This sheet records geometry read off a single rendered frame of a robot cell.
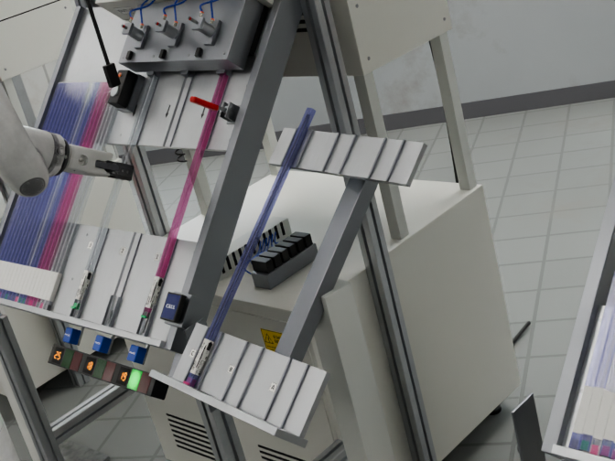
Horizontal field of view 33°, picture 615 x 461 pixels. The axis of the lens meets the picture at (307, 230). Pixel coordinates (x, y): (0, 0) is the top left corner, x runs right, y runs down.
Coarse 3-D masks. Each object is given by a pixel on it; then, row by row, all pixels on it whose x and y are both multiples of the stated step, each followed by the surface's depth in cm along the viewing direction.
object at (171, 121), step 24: (120, 24) 232; (264, 24) 198; (72, 48) 242; (96, 48) 235; (120, 48) 228; (72, 72) 238; (96, 72) 231; (144, 72) 219; (168, 72) 213; (240, 72) 198; (168, 96) 211; (240, 96) 196; (120, 120) 219; (144, 120) 213; (168, 120) 208; (192, 120) 203; (216, 120) 198; (120, 144) 217; (144, 144) 211; (168, 144) 206; (192, 144) 201; (216, 144) 196
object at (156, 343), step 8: (0, 304) 229; (8, 304) 220; (16, 304) 218; (24, 304) 217; (32, 312) 214; (40, 312) 212; (48, 312) 210; (64, 320) 206; (72, 320) 204; (80, 320) 202; (96, 328) 198; (104, 328) 196; (112, 328) 195; (120, 336) 193; (128, 336) 191; (136, 336) 190; (144, 336) 188; (152, 344) 186; (160, 344) 185; (176, 352) 189
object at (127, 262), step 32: (128, 256) 202; (160, 256) 196; (192, 256) 190; (64, 288) 213; (96, 288) 206; (128, 288) 199; (160, 288) 193; (96, 320) 203; (128, 320) 196; (160, 320) 190
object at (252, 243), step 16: (304, 128) 176; (288, 160) 175; (272, 192) 175; (272, 208) 174; (256, 224) 174; (256, 240) 173; (240, 272) 172; (224, 304) 171; (208, 336) 170; (192, 384) 169
